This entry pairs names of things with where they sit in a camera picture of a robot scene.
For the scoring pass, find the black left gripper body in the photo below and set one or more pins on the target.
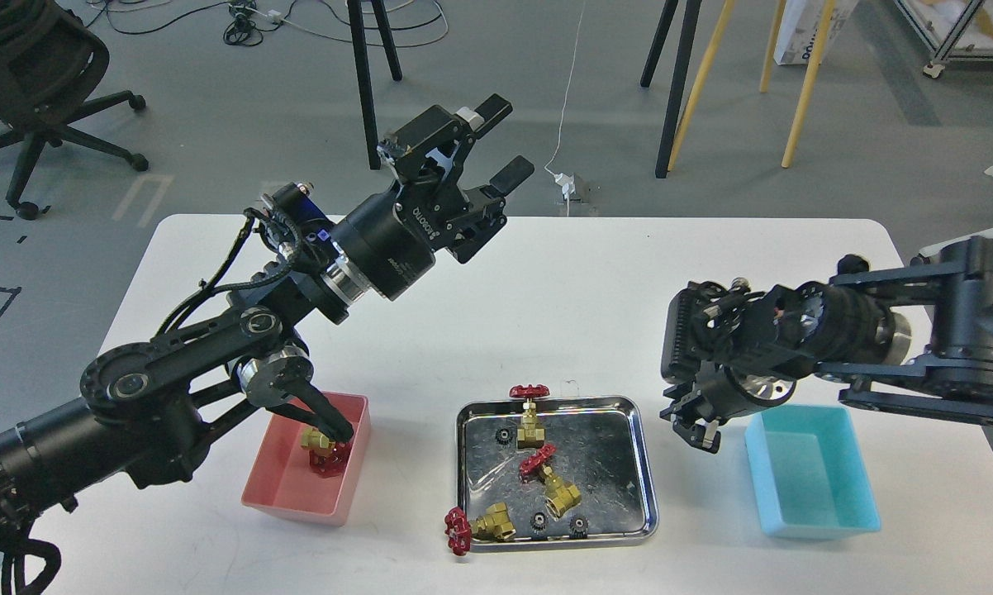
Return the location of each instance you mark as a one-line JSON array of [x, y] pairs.
[[392, 237]]

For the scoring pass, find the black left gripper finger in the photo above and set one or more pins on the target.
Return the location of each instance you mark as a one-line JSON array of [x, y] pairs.
[[436, 134], [488, 201]]

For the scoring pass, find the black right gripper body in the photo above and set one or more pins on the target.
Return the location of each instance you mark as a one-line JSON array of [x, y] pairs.
[[725, 393]]

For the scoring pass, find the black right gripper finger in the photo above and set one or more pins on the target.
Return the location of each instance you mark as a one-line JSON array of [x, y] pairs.
[[705, 435], [681, 409]]

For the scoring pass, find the brass valve red handle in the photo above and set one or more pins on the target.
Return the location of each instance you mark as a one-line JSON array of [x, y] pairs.
[[560, 495], [326, 457], [530, 433], [494, 525]]

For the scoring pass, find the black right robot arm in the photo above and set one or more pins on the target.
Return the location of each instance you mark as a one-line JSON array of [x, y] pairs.
[[915, 341]]

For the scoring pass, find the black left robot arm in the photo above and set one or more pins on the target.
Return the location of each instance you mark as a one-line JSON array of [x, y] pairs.
[[153, 409]]

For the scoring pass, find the blue plastic box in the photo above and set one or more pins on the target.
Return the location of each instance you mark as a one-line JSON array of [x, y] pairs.
[[808, 474]]

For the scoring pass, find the black gear bottom right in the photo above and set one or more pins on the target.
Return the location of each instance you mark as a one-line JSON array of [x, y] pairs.
[[578, 527]]

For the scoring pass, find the black gear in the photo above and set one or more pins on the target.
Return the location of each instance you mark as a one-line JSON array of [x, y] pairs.
[[578, 527], [538, 521], [504, 436]]

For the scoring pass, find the black gear bottom centre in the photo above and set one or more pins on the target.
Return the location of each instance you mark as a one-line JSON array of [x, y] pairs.
[[538, 521]]

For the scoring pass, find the black gear upper left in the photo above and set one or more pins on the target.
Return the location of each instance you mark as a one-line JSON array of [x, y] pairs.
[[504, 436]]

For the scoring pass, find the pink plastic box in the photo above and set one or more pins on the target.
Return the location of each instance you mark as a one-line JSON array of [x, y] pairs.
[[282, 483]]

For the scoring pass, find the white cardboard box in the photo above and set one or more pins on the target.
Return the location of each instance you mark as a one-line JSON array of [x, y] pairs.
[[799, 27]]

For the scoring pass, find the white power plug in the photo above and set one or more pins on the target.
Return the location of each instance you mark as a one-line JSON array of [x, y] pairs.
[[568, 186]]

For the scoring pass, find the metal tray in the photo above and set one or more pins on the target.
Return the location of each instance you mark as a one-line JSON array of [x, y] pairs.
[[600, 447]]

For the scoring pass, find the black easel leg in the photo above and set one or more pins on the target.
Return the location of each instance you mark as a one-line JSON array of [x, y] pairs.
[[687, 36]]

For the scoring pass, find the yellow wooden leg left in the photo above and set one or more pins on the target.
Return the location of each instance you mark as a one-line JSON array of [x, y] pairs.
[[687, 113]]

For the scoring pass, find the yellow wooden leg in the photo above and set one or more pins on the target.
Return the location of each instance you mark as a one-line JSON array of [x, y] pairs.
[[687, 113], [811, 74]]

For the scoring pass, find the yellow wooden leg right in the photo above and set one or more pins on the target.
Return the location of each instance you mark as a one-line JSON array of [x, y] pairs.
[[811, 74]]

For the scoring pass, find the black office chair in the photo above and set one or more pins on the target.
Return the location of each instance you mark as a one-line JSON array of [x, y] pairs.
[[49, 64]]

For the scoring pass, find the brass valve top red handle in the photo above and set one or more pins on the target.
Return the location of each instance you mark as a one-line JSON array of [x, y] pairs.
[[530, 433]]

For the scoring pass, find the brass valve bottom red handle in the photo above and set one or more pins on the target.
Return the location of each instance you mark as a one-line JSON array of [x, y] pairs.
[[494, 525]]

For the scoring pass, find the aluminium frame cart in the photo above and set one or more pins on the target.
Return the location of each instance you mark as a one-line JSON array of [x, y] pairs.
[[952, 31]]

